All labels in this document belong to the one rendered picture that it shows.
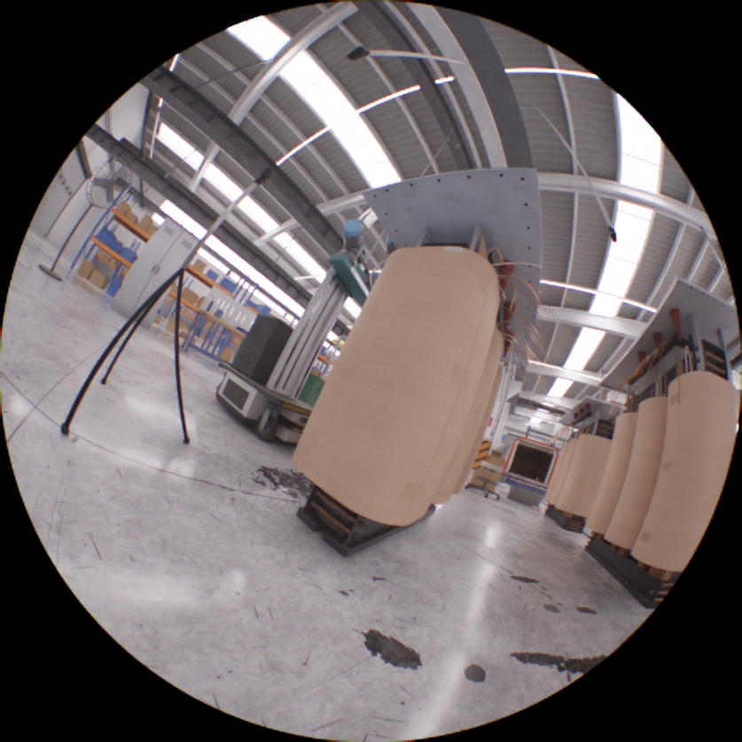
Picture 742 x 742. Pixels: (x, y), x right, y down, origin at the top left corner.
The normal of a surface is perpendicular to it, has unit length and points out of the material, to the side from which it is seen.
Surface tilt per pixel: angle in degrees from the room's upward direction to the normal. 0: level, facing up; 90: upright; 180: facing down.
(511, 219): 180
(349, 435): 90
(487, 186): 180
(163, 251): 90
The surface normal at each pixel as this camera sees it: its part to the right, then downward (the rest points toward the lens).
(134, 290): 0.77, 0.22
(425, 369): -0.20, -0.28
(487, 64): -0.40, 0.90
